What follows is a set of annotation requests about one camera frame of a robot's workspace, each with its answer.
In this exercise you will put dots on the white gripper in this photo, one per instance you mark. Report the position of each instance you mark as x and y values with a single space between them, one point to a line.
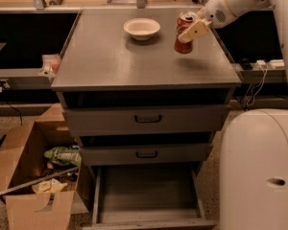
215 12

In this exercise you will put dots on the red coke can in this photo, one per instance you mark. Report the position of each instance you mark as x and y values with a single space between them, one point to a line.
183 43

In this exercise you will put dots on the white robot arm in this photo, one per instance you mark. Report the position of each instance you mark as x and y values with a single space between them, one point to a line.
254 151

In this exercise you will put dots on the top grey drawer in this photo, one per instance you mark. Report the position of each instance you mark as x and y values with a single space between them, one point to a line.
145 120

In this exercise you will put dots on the grey drawer cabinet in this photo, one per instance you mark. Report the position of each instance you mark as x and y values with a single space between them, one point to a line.
104 67

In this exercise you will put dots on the middle grey drawer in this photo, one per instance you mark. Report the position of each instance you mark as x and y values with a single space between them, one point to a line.
145 154

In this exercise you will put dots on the bottom grey drawer open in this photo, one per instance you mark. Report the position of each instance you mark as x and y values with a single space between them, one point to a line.
148 197

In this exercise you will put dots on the white paper bowl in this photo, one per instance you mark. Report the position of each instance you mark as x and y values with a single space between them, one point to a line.
141 28

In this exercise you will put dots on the white power strip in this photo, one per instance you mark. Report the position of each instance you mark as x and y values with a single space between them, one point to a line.
274 64

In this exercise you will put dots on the green chip bag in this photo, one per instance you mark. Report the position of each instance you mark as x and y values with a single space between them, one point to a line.
63 156

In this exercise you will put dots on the yellow snack packet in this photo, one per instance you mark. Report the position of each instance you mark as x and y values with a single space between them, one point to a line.
48 186

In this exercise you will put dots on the open cardboard box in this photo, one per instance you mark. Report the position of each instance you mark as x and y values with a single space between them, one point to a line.
22 161

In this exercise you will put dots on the long grey metal bar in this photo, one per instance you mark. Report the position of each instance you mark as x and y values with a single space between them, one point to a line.
33 182

